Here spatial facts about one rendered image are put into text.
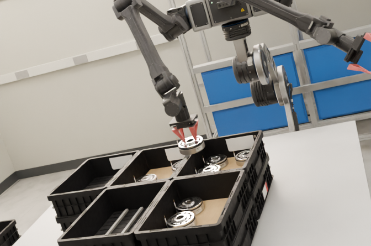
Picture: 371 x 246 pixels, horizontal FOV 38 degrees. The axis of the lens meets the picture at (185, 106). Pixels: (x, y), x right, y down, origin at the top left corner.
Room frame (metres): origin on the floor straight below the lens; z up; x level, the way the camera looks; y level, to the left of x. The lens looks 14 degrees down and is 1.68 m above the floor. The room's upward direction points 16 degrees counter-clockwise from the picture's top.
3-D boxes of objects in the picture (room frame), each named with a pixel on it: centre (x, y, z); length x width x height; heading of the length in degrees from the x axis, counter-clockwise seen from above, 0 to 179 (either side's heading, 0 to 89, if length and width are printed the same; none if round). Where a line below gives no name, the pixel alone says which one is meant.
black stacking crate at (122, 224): (1.82, 0.35, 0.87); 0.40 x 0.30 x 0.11; 158
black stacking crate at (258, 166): (2.07, -0.08, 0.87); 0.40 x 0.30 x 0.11; 158
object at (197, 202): (1.83, 0.09, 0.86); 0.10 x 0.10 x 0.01
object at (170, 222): (1.73, 0.13, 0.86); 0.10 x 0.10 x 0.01
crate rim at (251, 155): (2.07, -0.08, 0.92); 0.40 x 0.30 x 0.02; 158
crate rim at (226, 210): (1.70, 0.07, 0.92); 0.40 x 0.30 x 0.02; 158
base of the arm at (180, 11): (2.55, -0.07, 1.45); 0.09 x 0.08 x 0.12; 72
